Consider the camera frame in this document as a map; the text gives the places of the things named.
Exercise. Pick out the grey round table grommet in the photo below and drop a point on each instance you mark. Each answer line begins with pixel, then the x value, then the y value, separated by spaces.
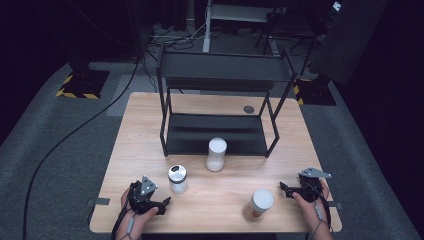
pixel 248 109

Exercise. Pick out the white cup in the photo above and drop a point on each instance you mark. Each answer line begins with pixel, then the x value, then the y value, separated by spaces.
pixel 258 205

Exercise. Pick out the black metal two-tier shelf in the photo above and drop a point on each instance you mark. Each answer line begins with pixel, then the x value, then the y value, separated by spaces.
pixel 220 100

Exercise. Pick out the black tripod stand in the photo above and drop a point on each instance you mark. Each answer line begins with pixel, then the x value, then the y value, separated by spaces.
pixel 286 30

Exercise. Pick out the person's right hand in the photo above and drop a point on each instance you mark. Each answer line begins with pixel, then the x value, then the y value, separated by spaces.
pixel 310 213

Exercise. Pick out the silver-lid glass shaker jar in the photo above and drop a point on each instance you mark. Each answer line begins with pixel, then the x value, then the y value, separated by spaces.
pixel 177 180

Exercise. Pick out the tall white-lid salt jar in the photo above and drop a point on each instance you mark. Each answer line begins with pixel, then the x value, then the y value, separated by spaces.
pixel 216 155

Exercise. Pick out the large dark panel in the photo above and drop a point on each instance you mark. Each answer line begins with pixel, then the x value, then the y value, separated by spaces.
pixel 346 40

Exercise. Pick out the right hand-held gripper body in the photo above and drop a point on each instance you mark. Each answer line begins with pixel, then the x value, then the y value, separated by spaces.
pixel 308 190

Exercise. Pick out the grey table edge tab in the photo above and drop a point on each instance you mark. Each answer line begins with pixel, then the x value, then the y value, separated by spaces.
pixel 336 205
pixel 100 201

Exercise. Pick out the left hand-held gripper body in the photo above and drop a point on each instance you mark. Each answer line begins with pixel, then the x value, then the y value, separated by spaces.
pixel 143 200

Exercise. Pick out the person's left hand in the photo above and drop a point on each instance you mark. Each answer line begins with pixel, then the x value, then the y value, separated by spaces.
pixel 138 221

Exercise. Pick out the yellow-black striped base plate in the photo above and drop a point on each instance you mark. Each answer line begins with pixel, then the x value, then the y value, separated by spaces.
pixel 315 91
pixel 83 83

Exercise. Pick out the white metal stand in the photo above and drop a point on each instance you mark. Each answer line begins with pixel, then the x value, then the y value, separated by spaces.
pixel 233 13

